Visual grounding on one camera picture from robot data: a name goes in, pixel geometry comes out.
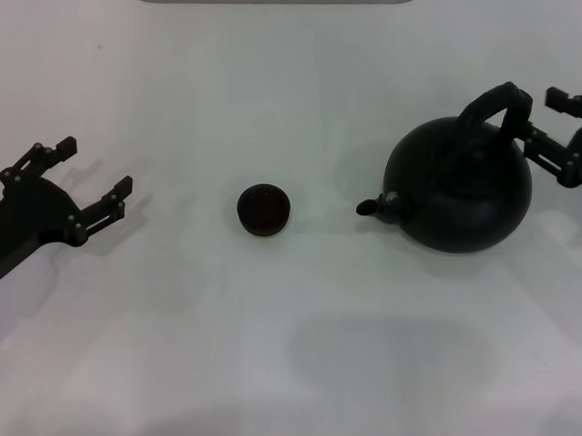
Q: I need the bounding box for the black round teapot with handle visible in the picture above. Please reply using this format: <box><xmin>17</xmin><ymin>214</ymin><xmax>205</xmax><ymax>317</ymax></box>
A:
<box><xmin>353</xmin><ymin>74</ymin><xmax>538</xmax><ymax>258</ymax></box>

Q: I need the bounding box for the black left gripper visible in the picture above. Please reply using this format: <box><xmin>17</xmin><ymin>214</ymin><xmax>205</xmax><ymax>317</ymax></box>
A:
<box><xmin>0</xmin><ymin>132</ymin><xmax>137</xmax><ymax>286</ymax></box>

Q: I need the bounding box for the small dark round teacup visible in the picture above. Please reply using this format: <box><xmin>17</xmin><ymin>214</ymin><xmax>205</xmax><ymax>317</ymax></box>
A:
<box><xmin>235</xmin><ymin>181</ymin><xmax>293</xmax><ymax>240</ymax></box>

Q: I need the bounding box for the white tablecloth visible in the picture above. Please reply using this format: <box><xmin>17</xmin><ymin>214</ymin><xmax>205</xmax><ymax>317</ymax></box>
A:
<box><xmin>0</xmin><ymin>0</ymin><xmax>582</xmax><ymax>436</ymax></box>

